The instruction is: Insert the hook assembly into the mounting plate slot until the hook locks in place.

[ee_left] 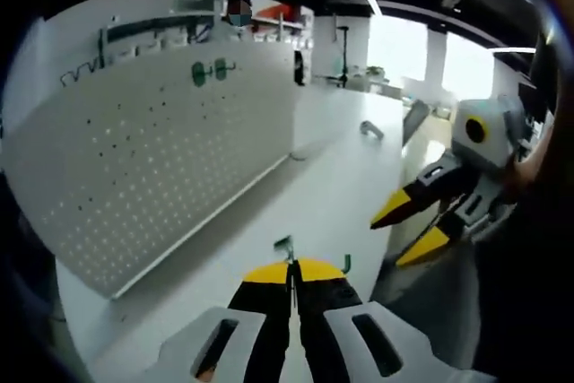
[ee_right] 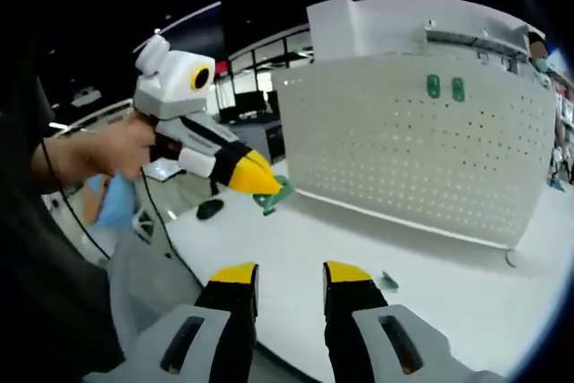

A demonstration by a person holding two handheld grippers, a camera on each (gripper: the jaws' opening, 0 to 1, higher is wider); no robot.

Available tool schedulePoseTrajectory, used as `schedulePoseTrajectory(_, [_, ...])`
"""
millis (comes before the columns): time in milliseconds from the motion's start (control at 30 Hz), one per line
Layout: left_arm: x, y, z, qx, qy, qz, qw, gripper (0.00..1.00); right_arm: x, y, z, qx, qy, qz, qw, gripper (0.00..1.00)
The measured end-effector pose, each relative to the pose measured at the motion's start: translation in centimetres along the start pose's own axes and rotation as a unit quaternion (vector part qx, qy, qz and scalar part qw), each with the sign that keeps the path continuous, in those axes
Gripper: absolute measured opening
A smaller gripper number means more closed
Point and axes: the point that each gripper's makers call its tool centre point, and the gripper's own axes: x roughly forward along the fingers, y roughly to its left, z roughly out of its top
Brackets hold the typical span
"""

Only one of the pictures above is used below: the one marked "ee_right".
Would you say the black computer mouse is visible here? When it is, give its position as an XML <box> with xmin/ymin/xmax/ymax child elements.
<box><xmin>196</xmin><ymin>198</ymin><xmax>224</xmax><ymax>221</ymax></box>

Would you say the white perforated mounting plate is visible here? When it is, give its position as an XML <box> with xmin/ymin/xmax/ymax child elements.
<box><xmin>274</xmin><ymin>51</ymin><xmax>557</xmax><ymax>250</ymax></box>

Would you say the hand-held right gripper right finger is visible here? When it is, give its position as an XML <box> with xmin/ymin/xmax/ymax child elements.
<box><xmin>322</xmin><ymin>259</ymin><xmax>508</xmax><ymax>383</ymax></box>

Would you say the ceiling projector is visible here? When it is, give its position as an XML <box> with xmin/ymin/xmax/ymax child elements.
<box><xmin>71</xmin><ymin>86</ymin><xmax>102</xmax><ymax>109</ymax></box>

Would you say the person's dark clothing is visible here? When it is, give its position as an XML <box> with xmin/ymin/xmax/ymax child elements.
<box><xmin>0</xmin><ymin>41</ymin><xmax>126</xmax><ymax>383</ymax></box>

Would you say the black cable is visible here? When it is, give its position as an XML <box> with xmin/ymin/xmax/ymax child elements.
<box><xmin>139</xmin><ymin>167</ymin><xmax>177</xmax><ymax>259</ymax></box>
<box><xmin>42</xmin><ymin>140</ymin><xmax>111</xmax><ymax>261</ymax></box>

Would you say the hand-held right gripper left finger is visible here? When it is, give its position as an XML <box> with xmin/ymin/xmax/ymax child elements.
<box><xmin>83</xmin><ymin>260</ymin><xmax>260</xmax><ymax>383</ymax></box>

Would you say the black office chair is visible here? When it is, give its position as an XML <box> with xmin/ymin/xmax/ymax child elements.
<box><xmin>264</xmin><ymin>125</ymin><xmax>286</xmax><ymax>164</ymax></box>

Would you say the person's left hand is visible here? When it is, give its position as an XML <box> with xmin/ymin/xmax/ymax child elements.
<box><xmin>87</xmin><ymin>116</ymin><xmax>158</xmax><ymax>180</ymax></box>

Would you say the black computer monitor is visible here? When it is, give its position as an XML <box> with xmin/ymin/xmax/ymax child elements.
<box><xmin>232</xmin><ymin>90</ymin><xmax>265</xmax><ymax>122</ymax></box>

